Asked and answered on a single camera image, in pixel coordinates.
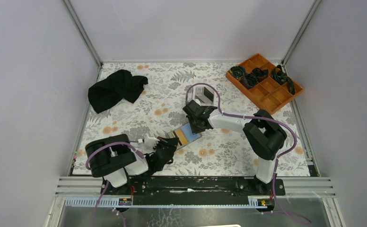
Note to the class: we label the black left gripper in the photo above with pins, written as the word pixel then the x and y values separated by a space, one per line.
pixel 171 143

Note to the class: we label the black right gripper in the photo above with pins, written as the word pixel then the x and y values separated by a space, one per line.
pixel 194 130

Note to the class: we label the grey blue card holder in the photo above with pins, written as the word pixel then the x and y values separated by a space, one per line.
pixel 188 132

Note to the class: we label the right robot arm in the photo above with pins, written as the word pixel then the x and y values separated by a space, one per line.
pixel 265 136

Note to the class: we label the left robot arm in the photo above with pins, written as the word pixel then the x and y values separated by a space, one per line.
pixel 116 158

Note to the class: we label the white plastic card box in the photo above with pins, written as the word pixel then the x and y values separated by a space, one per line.
pixel 191 95

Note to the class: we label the stack of cards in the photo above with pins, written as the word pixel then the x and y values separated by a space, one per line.
pixel 204 95

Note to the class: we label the floral table mat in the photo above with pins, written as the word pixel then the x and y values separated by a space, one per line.
pixel 159 110

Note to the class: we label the green yellow rolled tie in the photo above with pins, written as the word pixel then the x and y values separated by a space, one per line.
pixel 237 72

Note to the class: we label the dark blue rolled tie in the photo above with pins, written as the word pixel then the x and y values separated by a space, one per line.
pixel 250 80

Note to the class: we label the orange wooden divider tray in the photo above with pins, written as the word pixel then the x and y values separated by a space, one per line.
pixel 267 94

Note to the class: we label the black cloth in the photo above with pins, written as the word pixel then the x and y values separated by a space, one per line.
pixel 119 85

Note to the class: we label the black orange rolled tie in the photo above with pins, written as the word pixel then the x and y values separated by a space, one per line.
pixel 281 77

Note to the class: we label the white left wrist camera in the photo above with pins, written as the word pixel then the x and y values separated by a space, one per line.
pixel 147 144

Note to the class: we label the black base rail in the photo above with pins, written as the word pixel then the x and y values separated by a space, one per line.
pixel 196 191

